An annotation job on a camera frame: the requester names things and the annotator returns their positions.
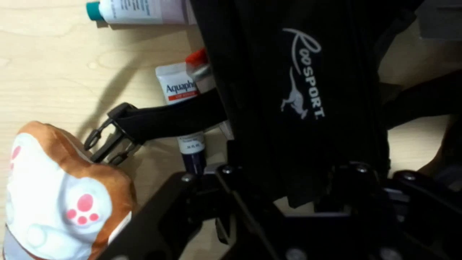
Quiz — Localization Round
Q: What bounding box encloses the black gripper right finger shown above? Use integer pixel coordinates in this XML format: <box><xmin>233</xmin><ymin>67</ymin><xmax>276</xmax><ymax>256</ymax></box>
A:
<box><xmin>308</xmin><ymin>162</ymin><xmax>462</xmax><ymax>260</ymax></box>

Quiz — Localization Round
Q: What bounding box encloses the orange white plush toy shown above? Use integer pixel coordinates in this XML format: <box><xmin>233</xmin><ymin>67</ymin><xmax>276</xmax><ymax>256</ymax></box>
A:
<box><xmin>0</xmin><ymin>121</ymin><xmax>140</xmax><ymax>260</ymax></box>

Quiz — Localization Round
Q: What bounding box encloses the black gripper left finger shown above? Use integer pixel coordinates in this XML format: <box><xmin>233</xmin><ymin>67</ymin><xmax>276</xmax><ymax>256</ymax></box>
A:
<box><xmin>98</xmin><ymin>164</ymin><xmax>286</xmax><ymax>260</ymax></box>

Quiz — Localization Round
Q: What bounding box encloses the white tube teal cap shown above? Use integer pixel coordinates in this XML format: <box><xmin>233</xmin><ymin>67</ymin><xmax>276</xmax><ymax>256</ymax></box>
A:
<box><xmin>85</xmin><ymin>0</ymin><xmax>197</xmax><ymax>30</ymax></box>

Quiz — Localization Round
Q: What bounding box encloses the black RooSport purse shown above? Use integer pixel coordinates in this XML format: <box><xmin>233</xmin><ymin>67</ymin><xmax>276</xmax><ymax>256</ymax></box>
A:
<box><xmin>189</xmin><ymin>0</ymin><xmax>428</xmax><ymax>209</ymax></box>

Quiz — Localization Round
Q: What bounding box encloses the small bottle orange cap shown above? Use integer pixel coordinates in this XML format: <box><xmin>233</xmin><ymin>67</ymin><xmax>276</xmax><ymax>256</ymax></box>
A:
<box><xmin>176</xmin><ymin>47</ymin><xmax>220</xmax><ymax>177</ymax></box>

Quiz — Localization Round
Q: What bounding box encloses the white Aquaphor tube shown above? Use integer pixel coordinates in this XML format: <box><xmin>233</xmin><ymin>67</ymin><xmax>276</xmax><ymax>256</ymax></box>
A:
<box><xmin>153</xmin><ymin>61</ymin><xmax>205</xmax><ymax>106</ymax></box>

